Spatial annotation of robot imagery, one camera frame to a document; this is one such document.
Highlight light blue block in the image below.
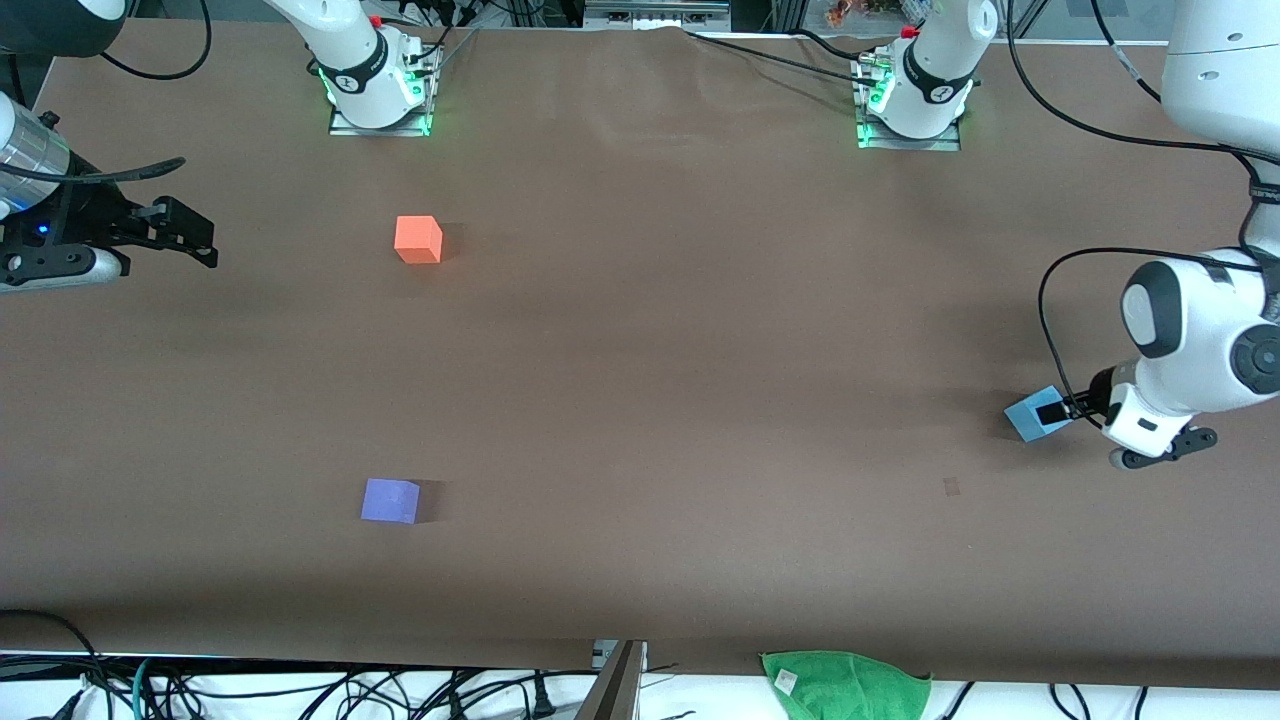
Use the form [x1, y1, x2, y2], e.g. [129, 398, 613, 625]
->
[1003, 385, 1079, 443]

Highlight orange block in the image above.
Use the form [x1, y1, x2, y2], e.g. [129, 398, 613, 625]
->
[394, 215, 444, 266]

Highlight purple block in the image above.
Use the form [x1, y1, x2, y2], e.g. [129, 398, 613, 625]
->
[360, 478, 421, 525]

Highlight green cloth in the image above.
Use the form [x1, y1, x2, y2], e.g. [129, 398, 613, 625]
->
[760, 650, 933, 720]

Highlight brown table cover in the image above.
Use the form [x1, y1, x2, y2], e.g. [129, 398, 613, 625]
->
[0, 15, 1280, 691]

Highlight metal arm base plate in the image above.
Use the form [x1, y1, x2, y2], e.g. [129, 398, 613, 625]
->
[855, 55, 963, 153]
[328, 45, 435, 138]

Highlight grey metal frame part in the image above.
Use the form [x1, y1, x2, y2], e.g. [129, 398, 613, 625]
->
[583, 0, 732, 32]

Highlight aluminium profile post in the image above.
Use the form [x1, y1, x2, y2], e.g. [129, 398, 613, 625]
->
[575, 640, 647, 720]

